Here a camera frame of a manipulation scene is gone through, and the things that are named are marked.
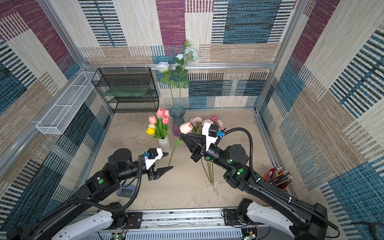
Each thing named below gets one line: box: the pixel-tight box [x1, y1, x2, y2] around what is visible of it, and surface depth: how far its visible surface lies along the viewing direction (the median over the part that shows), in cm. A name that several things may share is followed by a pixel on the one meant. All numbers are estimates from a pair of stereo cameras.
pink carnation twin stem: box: [216, 119, 224, 128], surface depth 108 cm
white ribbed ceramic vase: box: [158, 135, 171, 155], surface depth 86 cm
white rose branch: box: [156, 39, 198, 107], surface depth 86 cm
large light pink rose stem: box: [201, 157, 215, 187], surface depth 91 cm
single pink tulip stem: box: [168, 122, 193, 167], surface depth 50 cm
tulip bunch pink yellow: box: [146, 108, 170, 140], surface depth 76 cm
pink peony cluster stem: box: [189, 116, 204, 134], surface depth 107 cm
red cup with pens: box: [262, 167, 293, 192], surface depth 75 cm
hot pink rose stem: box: [210, 116, 218, 125], surface depth 107 cm
